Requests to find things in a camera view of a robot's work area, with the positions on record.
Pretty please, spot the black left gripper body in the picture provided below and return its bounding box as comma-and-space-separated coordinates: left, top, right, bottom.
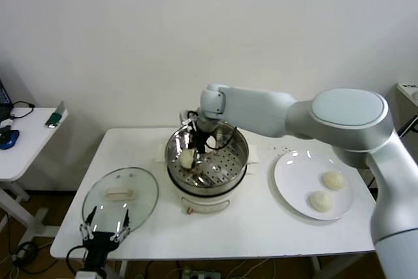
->
81, 231, 120, 272

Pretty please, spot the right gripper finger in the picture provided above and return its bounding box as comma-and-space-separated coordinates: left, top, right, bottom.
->
193, 150, 205, 171

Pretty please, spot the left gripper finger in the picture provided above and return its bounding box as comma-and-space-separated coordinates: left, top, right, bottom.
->
110, 208, 131, 243
80, 206, 98, 241

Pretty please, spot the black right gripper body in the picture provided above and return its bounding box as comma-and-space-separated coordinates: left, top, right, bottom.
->
192, 129, 210, 154

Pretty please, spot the glass pot lid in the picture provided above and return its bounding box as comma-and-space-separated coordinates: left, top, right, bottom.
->
82, 167, 160, 237

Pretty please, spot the stainless steel steamer basket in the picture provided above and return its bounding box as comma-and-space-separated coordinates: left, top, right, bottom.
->
165, 120, 250, 195

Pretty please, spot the white electric cooker pot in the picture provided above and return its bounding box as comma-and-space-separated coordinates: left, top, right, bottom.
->
155, 143, 261, 215

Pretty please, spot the grey floor adapter plug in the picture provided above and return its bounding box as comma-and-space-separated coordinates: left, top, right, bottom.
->
9, 241, 37, 260

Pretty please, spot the white side table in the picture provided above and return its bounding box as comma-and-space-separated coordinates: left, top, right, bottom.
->
0, 107, 69, 227

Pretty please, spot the white round plate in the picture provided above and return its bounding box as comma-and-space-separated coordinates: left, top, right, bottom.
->
273, 150, 355, 221

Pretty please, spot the blue computer mouse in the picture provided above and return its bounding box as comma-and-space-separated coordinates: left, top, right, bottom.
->
0, 130, 20, 151

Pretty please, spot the dark laptop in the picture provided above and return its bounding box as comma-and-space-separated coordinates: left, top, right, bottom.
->
0, 79, 16, 122

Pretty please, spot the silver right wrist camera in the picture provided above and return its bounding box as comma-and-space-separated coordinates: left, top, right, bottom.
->
178, 110, 199, 129

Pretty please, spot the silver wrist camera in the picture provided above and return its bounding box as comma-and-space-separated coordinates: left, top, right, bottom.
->
75, 269, 99, 279
178, 110, 199, 129

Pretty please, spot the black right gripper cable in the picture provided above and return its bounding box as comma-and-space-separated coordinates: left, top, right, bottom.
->
214, 127, 239, 151

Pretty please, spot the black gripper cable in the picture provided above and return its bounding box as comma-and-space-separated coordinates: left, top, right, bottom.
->
66, 245, 88, 273
214, 127, 239, 151

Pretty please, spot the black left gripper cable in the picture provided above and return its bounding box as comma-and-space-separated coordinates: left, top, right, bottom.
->
66, 245, 88, 273

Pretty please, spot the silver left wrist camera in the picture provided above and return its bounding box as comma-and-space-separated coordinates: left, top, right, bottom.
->
75, 269, 99, 279

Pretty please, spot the green handled scraper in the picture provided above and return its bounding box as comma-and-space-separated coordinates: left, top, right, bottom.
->
44, 100, 69, 129

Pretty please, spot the black looped cable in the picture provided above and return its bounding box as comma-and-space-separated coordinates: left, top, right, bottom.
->
8, 101, 36, 122

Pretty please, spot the black power cable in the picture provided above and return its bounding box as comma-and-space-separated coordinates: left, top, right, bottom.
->
396, 114, 418, 138

